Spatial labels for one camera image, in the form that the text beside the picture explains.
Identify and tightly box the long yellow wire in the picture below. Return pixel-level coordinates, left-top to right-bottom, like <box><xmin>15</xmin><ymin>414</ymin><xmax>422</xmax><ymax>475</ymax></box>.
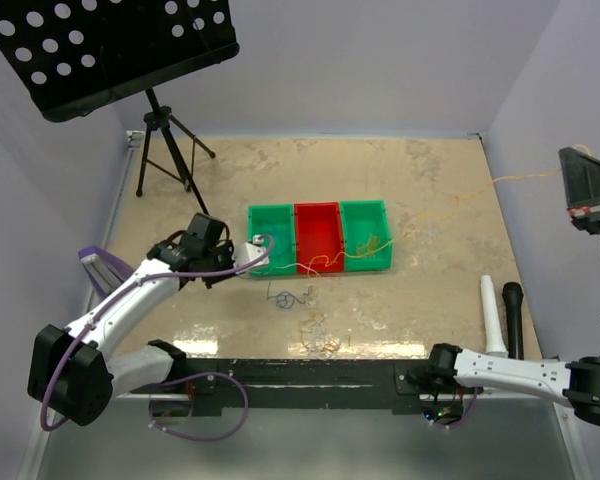
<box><xmin>279</xmin><ymin>143</ymin><xmax>592</xmax><ymax>281</ymax></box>

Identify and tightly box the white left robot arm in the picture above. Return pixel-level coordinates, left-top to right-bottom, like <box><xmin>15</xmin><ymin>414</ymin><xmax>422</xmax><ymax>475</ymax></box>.
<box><xmin>27</xmin><ymin>213</ymin><xmax>235</xmax><ymax>432</ymax></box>

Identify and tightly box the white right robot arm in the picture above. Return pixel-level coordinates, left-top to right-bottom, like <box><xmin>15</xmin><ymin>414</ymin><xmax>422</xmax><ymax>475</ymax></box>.
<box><xmin>421</xmin><ymin>147</ymin><xmax>600</xmax><ymax>427</ymax></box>

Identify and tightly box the left green plastic bin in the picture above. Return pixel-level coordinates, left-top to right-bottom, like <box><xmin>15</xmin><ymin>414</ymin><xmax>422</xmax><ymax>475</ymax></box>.
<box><xmin>248</xmin><ymin>204</ymin><xmax>297</xmax><ymax>277</ymax></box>

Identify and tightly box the green plastic bin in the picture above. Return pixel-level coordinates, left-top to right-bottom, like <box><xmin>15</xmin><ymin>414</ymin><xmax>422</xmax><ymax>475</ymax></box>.
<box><xmin>340</xmin><ymin>200</ymin><xmax>393</xmax><ymax>273</ymax></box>
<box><xmin>248</xmin><ymin>204</ymin><xmax>297</xmax><ymax>277</ymax></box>

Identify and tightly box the purple stand device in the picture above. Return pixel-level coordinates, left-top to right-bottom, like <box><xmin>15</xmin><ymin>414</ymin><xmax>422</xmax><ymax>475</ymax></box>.
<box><xmin>78</xmin><ymin>246</ymin><xmax>134</xmax><ymax>298</ymax></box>

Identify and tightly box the red plastic bin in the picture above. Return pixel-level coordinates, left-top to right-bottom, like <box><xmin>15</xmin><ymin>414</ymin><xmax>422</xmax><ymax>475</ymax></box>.
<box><xmin>294</xmin><ymin>202</ymin><xmax>344</xmax><ymax>273</ymax></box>

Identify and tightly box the black microphone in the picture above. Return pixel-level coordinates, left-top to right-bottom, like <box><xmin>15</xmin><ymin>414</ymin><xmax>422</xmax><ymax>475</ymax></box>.
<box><xmin>502</xmin><ymin>282</ymin><xmax>524</xmax><ymax>360</ymax></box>

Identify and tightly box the right green plastic bin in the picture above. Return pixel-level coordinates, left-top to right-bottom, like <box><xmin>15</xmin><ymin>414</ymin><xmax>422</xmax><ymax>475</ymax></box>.
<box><xmin>340</xmin><ymin>200</ymin><xmax>393</xmax><ymax>273</ymax></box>

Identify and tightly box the white plastic tube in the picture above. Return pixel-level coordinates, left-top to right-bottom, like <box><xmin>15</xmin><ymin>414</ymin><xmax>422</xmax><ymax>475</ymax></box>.
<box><xmin>480</xmin><ymin>275</ymin><xmax>508</xmax><ymax>358</ymax></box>

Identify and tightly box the black music stand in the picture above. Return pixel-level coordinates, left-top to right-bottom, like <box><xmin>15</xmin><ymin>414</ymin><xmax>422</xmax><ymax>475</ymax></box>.
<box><xmin>0</xmin><ymin>1</ymin><xmax>240</xmax><ymax>192</ymax></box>

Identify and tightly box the blue grey wire clump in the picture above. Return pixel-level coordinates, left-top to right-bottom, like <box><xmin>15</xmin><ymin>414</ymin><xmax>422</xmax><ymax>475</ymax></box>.
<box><xmin>266</xmin><ymin>282</ymin><xmax>320</xmax><ymax>310</ymax></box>

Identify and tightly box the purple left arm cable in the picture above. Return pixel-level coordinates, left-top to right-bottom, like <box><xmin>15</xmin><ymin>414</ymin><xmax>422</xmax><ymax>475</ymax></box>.
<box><xmin>38</xmin><ymin>234</ymin><xmax>276</xmax><ymax>432</ymax></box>

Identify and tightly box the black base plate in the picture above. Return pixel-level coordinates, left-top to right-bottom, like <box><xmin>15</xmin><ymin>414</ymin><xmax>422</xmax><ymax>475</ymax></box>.
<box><xmin>133</xmin><ymin>358</ymin><xmax>473</xmax><ymax>416</ymax></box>

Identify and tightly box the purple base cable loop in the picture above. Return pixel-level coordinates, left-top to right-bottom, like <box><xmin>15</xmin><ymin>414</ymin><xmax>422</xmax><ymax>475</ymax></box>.
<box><xmin>147</xmin><ymin>372</ymin><xmax>249</xmax><ymax>442</ymax></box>

